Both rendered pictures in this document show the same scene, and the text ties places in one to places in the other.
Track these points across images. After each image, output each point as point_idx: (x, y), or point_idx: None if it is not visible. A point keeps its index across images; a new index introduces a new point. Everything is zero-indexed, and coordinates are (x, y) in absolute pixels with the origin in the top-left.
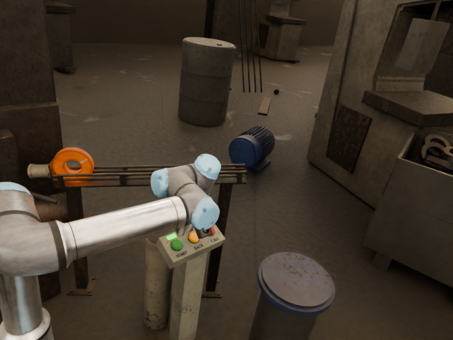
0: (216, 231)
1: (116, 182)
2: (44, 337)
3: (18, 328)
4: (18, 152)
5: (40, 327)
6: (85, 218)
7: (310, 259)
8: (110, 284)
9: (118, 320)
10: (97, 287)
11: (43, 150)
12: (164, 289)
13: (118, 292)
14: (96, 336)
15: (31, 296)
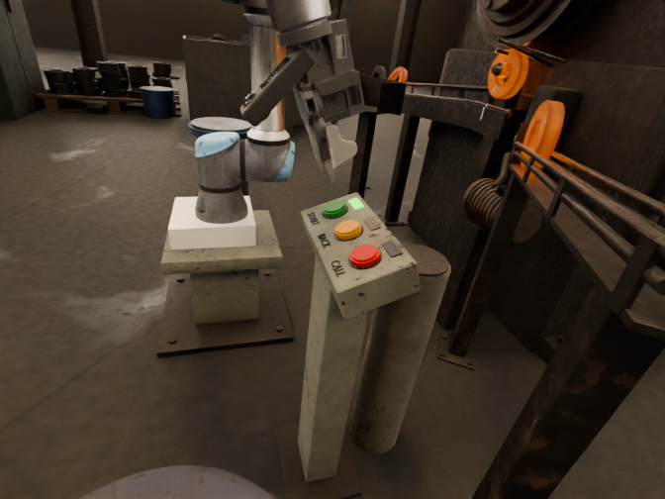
0: (366, 271)
1: (532, 180)
2: (251, 145)
3: None
4: (572, 139)
5: (254, 132)
6: None
7: None
8: (459, 383)
9: None
10: (453, 366)
11: (600, 152)
12: (366, 360)
13: (440, 391)
14: (364, 351)
15: (253, 81)
